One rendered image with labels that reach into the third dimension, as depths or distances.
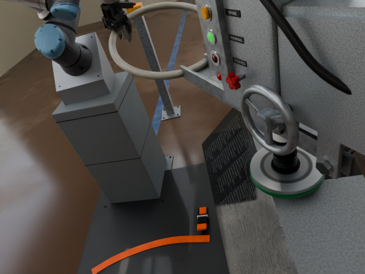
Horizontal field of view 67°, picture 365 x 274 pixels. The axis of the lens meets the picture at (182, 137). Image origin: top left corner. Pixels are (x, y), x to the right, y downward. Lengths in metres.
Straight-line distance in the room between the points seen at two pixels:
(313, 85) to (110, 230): 1.77
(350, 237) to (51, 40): 1.41
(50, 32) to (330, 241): 1.41
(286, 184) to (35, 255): 1.87
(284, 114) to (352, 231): 0.45
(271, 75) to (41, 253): 2.04
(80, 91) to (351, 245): 1.46
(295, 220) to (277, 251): 0.10
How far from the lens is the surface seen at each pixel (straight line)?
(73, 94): 1.75
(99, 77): 1.66
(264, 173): 0.89
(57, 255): 2.22
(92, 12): 8.20
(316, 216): 0.87
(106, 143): 1.78
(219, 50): 0.65
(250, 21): 0.56
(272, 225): 0.87
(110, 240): 2.03
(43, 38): 1.57
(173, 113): 2.87
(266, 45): 0.54
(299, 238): 0.83
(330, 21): 0.46
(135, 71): 1.11
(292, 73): 0.54
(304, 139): 0.67
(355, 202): 0.91
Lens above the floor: 1.52
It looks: 37 degrees down
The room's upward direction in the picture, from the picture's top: 19 degrees counter-clockwise
